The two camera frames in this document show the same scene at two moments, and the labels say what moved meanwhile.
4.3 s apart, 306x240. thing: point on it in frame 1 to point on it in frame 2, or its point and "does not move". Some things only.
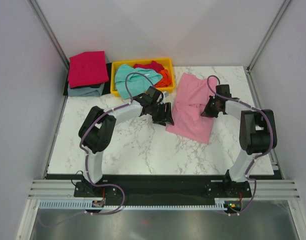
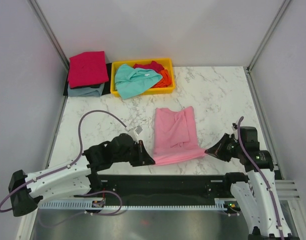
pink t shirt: x=191 y=95 to x=175 y=137
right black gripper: x=207 y=112 to x=217 y=150
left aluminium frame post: x=48 y=31 does not move
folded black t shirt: x=107 y=85 does not move
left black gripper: x=167 y=115 to x=144 y=157
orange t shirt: x=166 y=81 does not move
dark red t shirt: x=153 y=65 does not move
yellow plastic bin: x=168 y=63 does not move
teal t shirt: x=136 y=83 does not move
